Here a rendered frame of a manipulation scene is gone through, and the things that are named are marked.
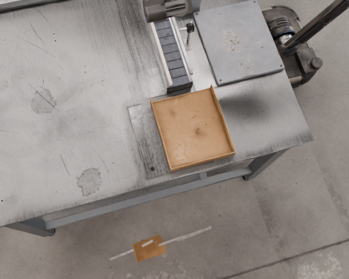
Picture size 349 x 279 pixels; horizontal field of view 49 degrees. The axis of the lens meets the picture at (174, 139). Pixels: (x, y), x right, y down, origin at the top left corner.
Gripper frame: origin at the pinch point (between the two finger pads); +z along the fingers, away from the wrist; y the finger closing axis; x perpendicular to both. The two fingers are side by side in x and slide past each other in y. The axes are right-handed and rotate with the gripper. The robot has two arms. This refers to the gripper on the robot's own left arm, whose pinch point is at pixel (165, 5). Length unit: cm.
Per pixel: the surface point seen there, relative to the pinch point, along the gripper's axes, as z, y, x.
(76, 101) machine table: 20, 40, 29
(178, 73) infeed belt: 15.7, -2.4, 27.3
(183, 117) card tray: 8.7, 0.2, 43.2
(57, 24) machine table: 44, 40, 0
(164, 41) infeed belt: 25.7, -1.2, 15.0
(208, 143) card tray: 0, -6, 54
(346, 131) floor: 70, -113, 103
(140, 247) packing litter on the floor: 48, 33, 126
